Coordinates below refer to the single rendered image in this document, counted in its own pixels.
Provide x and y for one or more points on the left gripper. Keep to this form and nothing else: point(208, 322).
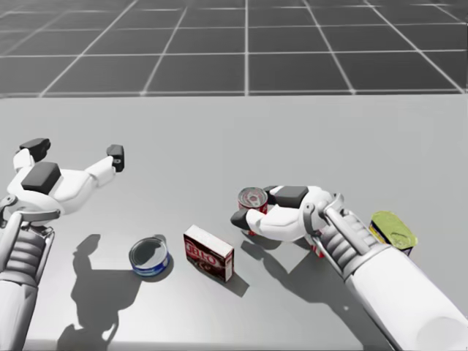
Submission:
point(55, 186)

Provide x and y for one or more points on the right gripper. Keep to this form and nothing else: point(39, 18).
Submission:
point(296, 208)

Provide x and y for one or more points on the red and white can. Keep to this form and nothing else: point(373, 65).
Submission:
point(252, 200)

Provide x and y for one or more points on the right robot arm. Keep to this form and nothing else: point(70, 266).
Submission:
point(380, 278)

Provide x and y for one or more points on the blue flat can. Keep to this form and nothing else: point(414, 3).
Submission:
point(150, 256)

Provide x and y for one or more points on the green and blue rectangular can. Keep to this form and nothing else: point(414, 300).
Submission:
point(393, 228)

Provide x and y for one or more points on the red and white carton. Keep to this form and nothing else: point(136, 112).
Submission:
point(317, 249)

